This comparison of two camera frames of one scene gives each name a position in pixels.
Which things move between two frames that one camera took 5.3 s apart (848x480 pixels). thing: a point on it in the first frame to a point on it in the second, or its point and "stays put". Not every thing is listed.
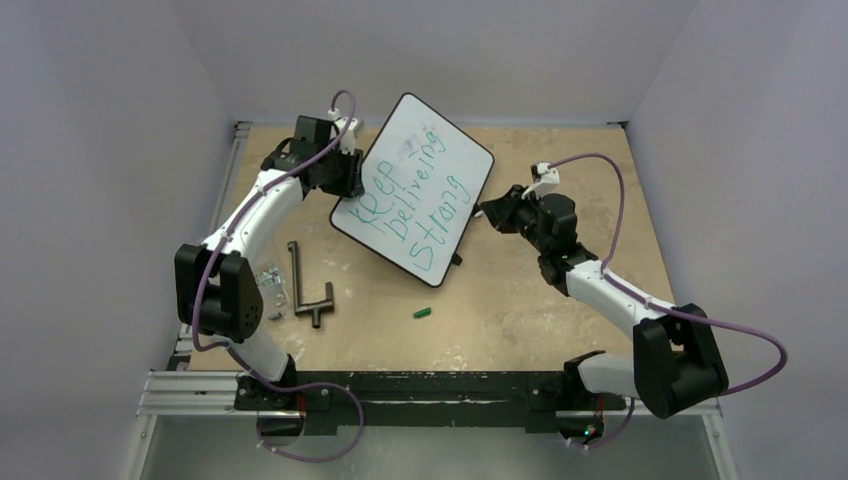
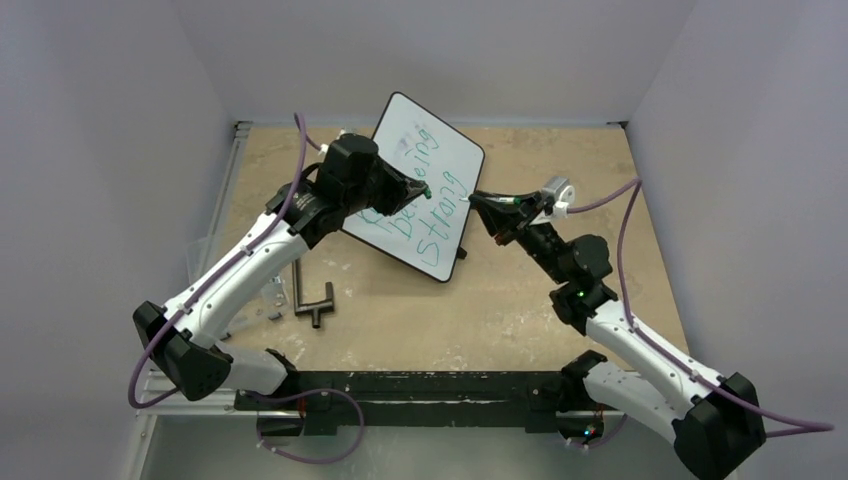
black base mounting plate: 331,399 stays put
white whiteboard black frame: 422,182 stays put
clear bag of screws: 272,290 stays put
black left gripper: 351,187 to 402,191
